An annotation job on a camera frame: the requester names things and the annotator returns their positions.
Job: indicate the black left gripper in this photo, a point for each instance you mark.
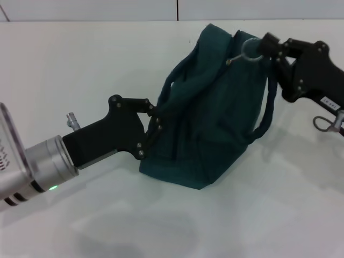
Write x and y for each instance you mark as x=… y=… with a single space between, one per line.
x=107 y=137

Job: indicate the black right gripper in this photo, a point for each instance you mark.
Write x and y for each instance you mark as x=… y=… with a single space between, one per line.
x=317 y=72

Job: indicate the dark teal insulated lunch bag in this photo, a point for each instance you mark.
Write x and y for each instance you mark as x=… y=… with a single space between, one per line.
x=215 y=121

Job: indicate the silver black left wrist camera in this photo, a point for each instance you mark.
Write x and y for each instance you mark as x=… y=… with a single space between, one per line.
x=10 y=150

